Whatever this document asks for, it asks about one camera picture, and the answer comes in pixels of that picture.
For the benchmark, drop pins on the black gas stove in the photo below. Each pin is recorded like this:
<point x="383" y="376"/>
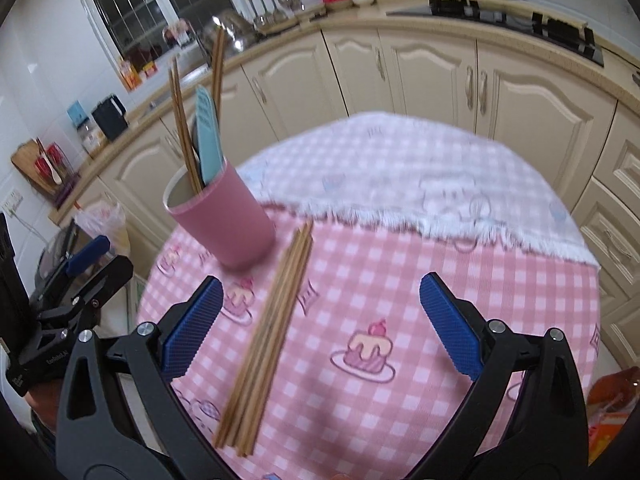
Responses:
<point x="560" y="30"/>

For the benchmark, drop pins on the pink checkered tablecloth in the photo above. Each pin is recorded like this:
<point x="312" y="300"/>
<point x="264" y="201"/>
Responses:
<point x="375" y="285"/>

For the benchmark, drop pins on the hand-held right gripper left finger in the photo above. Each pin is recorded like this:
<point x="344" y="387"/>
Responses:
<point x="192" y="330"/>

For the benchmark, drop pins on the yellow bottle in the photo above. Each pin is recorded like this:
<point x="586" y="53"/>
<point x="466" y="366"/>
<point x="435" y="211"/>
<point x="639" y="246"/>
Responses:
<point x="129" y="74"/>

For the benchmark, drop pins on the window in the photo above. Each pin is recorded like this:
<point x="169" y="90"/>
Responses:
<point x="135" y="5"/>

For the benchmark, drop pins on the small red label jar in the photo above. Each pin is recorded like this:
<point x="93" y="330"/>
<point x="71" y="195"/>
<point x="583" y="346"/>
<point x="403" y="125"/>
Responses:
<point x="149" y="69"/>

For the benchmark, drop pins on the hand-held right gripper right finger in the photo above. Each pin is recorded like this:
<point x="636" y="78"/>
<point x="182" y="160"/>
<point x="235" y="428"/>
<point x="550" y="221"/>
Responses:
<point x="450" y="330"/>

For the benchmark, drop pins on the white fringed towel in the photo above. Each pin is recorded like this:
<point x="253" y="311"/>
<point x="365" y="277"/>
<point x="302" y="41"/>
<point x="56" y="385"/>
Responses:
<point x="400" y="170"/>

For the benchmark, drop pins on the bundle of wooden chopsticks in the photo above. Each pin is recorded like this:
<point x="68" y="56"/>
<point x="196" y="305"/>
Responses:
<point x="270" y="320"/>

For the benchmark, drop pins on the pink cloth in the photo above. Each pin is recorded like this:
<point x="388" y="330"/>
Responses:
<point x="181" y="29"/>

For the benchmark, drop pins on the white bowl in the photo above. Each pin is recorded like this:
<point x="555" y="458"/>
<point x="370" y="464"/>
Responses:
<point x="365" y="0"/>

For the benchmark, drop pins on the purple holder base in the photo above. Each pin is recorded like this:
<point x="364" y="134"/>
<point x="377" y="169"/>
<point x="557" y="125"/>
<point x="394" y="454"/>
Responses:
<point x="65" y="191"/>

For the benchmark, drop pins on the plastic bag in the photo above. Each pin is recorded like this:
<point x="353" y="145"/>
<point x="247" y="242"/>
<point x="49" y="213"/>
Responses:
<point x="102" y="225"/>

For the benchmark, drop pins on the tall steel pot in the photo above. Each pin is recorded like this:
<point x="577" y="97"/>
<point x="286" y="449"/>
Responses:
<point x="232" y="22"/>

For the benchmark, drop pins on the rice cooker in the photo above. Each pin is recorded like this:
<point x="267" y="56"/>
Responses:
<point x="50" y="265"/>

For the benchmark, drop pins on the shallow steel pot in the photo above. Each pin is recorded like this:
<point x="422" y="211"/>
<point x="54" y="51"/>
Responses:
<point x="242" y="40"/>

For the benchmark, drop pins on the white wall outlet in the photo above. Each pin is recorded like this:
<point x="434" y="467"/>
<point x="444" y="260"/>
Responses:
<point x="10" y="201"/>

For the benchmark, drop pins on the pink cup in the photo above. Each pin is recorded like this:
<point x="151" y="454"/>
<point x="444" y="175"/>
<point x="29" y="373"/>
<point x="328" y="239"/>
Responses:
<point x="225" y="220"/>

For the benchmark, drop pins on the clear utensil holder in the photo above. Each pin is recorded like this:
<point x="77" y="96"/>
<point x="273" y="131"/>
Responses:
<point x="52" y="162"/>

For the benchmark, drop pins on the black kettle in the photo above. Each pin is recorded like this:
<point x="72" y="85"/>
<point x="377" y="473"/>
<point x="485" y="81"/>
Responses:
<point x="110" y="117"/>

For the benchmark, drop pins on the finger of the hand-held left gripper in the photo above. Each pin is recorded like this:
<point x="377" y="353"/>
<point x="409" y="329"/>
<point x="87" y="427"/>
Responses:
<point x="107" y="280"/>
<point x="87" y="255"/>

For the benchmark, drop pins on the single wooden chopstick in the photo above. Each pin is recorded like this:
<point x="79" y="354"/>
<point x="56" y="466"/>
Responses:
<point x="182" y="125"/>

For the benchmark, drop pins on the light blue spatula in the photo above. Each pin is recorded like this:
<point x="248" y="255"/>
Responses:
<point x="209" y="140"/>

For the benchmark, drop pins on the wooden cutting board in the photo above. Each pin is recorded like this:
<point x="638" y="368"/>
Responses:
<point x="27" y="165"/>

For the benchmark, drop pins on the blue box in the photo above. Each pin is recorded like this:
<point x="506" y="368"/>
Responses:
<point x="77" y="112"/>

